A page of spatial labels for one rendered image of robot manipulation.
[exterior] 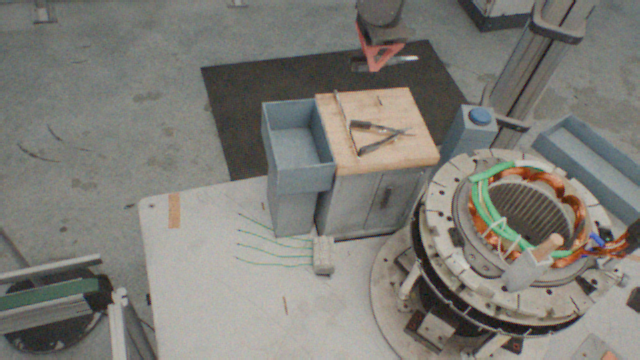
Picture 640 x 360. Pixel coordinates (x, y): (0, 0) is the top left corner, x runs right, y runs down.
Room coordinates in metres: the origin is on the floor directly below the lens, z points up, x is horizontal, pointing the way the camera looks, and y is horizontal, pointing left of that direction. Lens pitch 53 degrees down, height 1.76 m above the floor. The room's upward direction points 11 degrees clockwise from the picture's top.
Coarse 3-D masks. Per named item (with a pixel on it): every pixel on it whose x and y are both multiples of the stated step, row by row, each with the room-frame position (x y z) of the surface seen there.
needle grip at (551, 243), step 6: (552, 234) 0.39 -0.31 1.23; (558, 234) 0.40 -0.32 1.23; (546, 240) 0.39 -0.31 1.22; (552, 240) 0.39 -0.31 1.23; (558, 240) 0.39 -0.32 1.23; (540, 246) 0.39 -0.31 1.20; (546, 246) 0.38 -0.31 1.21; (552, 246) 0.38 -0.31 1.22; (558, 246) 0.38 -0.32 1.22; (534, 252) 0.39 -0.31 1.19; (540, 252) 0.38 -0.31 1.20; (546, 252) 0.38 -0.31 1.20; (540, 258) 0.38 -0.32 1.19
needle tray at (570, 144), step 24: (576, 120) 0.82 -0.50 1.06; (552, 144) 0.74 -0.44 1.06; (576, 144) 0.79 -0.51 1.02; (600, 144) 0.78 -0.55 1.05; (576, 168) 0.69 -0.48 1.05; (600, 168) 0.73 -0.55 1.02; (624, 168) 0.73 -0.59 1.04; (600, 192) 0.65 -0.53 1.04; (624, 192) 0.68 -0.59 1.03; (624, 216) 0.61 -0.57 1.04
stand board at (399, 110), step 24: (360, 96) 0.76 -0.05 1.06; (384, 96) 0.78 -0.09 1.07; (408, 96) 0.79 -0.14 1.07; (336, 120) 0.68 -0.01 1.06; (384, 120) 0.71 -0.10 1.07; (408, 120) 0.72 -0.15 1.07; (336, 144) 0.62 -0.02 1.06; (360, 144) 0.64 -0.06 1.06; (408, 144) 0.66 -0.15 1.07; (432, 144) 0.67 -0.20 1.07; (336, 168) 0.57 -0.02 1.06; (360, 168) 0.58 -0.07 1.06; (384, 168) 0.60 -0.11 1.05
